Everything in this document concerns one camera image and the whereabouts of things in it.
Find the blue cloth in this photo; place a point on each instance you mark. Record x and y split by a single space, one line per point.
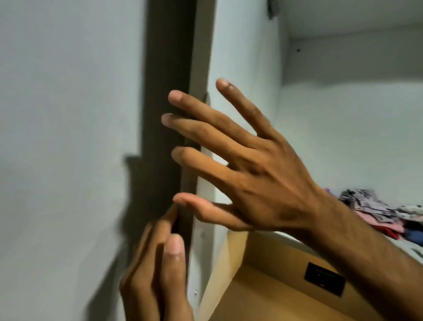
414 236

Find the white floral cloth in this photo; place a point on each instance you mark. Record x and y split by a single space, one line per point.
411 211

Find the white wardrobe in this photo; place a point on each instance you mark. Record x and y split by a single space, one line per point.
347 109

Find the person's right middle finger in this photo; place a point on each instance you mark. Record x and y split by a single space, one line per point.
198 132

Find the person's left thumb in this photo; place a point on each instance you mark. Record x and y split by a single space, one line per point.
174 271

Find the red cloth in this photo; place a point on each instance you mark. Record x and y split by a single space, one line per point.
393 233

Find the person's right hand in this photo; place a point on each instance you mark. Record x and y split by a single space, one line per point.
271 185

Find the person's right forearm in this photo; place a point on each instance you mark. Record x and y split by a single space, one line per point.
370 264

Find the person's right little finger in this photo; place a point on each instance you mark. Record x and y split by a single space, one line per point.
244 105

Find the person's left hand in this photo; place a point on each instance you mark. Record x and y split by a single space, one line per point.
148 291

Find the black rectangular plate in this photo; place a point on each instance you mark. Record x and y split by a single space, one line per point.
324 279

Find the person's right thumb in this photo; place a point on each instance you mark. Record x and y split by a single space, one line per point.
211 210

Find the light wooden drawer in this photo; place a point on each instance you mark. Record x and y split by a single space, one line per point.
264 291

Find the pink cloth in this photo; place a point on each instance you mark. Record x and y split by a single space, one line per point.
380 221

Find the grey patterned cloth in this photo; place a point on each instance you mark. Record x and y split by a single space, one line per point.
363 200

